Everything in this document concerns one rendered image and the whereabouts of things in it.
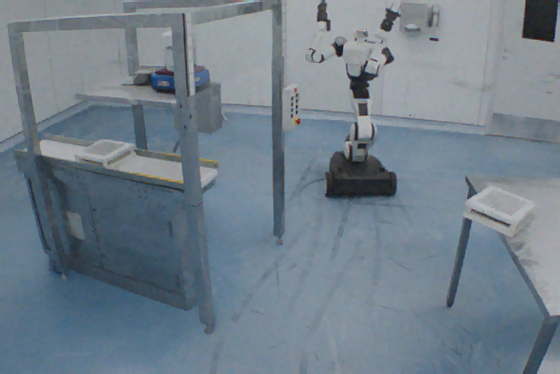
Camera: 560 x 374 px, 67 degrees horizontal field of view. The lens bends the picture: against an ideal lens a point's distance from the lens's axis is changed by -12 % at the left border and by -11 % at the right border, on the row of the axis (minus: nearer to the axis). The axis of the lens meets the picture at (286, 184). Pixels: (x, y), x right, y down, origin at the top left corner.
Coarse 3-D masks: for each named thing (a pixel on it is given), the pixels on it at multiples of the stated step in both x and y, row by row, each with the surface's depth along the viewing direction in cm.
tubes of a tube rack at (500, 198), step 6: (498, 192) 198; (486, 198) 193; (492, 198) 193; (498, 198) 193; (504, 198) 192; (510, 198) 193; (498, 204) 188; (504, 204) 188; (510, 204) 187; (516, 204) 188; (510, 210) 183
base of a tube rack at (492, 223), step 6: (474, 210) 195; (468, 216) 193; (474, 216) 191; (480, 216) 190; (528, 216) 189; (534, 216) 192; (480, 222) 189; (486, 222) 187; (492, 222) 185; (498, 222) 185; (522, 222) 184; (528, 222) 188; (492, 228) 185; (498, 228) 183; (504, 228) 181; (516, 228) 180; (510, 234) 179
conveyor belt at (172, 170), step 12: (48, 144) 277; (60, 144) 277; (60, 156) 258; (72, 156) 258; (120, 168) 242; (132, 168) 242; (144, 168) 242; (156, 168) 242; (168, 168) 241; (180, 168) 241; (204, 168) 241; (180, 180) 228; (204, 180) 230
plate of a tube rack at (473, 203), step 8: (480, 192) 200; (488, 192) 200; (504, 192) 200; (472, 200) 193; (520, 200) 193; (472, 208) 190; (480, 208) 187; (488, 208) 186; (528, 208) 186; (496, 216) 182; (504, 216) 180; (512, 216) 180; (520, 216) 180; (512, 224) 177
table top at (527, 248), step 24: (528, 192) 216; (552, 192) 216; (552, 216) 194; (504, 240) 180; (528, 240) 176; (552, 240) 176; (528, 264) 162; (552, 264) 161; (552, 288) 148; (552, 312) 136
